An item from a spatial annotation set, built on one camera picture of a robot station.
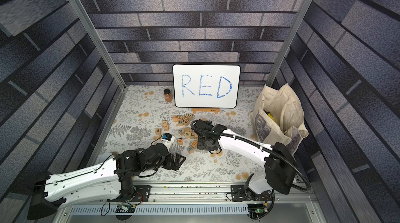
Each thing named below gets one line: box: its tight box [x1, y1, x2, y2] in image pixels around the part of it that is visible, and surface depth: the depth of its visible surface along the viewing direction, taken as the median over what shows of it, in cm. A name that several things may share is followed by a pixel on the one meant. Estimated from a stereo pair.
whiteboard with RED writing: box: [172, 64, 242, 109], surface depth 97 cm
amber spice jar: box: [163, 88, 172, 103], surface depth 107 cm
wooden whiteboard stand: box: [191, 107, 221, 115], surface depth 102 cm
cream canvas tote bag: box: [250, 83, 309, 156], surface depth 79 cm
